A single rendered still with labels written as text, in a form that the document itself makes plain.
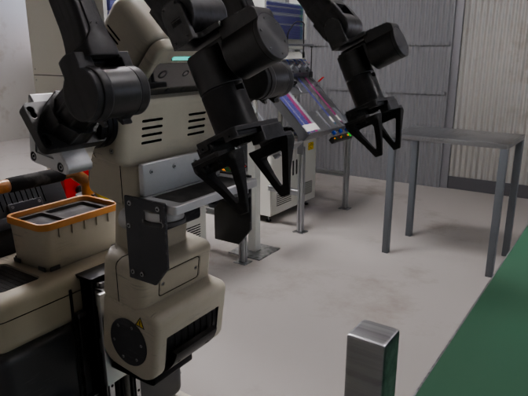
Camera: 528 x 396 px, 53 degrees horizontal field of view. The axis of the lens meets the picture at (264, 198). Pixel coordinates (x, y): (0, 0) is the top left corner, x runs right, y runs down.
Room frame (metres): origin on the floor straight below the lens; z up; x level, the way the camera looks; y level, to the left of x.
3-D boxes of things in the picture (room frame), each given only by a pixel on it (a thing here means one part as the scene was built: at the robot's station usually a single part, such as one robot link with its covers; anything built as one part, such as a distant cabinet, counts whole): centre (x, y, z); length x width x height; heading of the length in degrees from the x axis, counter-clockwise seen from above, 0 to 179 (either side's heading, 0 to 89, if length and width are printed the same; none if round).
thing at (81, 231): (1.22, 0.48, 0.87); 0.23 x 0.15 x 0.11; 146
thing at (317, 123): (4.26, -0.14, 0.65); 1.01 x 0.73 x 1.29; 55
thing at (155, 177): (1.00, 0.15, 0.99); 0.28 x 0.16 x 0.22; 146
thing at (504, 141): (3.26, -1.20, 0.40); 0.70 x 0.45 x 0.80; 54
